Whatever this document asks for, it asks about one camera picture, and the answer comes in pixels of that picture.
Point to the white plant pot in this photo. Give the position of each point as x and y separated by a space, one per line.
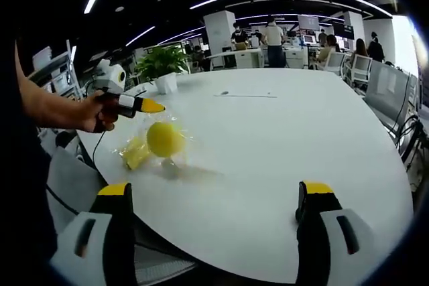
166 83

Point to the rectangular yellow silicone block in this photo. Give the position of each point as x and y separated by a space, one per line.
135 155

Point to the round yellow silicone block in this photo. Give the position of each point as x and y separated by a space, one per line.
164 140

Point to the person's left hand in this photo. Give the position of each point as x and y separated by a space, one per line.
95 112

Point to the wall monitor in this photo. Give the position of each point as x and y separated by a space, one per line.
343 30
308 22

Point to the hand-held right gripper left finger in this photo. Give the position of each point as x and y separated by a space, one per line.
115 232

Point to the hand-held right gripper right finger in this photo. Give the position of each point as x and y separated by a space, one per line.
321 242

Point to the green potted plant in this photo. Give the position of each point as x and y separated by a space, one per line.
161 61

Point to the white counter desk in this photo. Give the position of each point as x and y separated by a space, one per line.
238 58

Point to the short ceiling light strip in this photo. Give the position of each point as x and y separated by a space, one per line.
140 36

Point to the grey mesh office chair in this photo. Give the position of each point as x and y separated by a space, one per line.
77 179

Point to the white pillar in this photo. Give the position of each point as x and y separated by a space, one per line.
218 38

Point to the white office chair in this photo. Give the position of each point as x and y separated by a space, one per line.
335 61
359 66

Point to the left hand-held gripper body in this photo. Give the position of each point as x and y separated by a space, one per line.
110 78

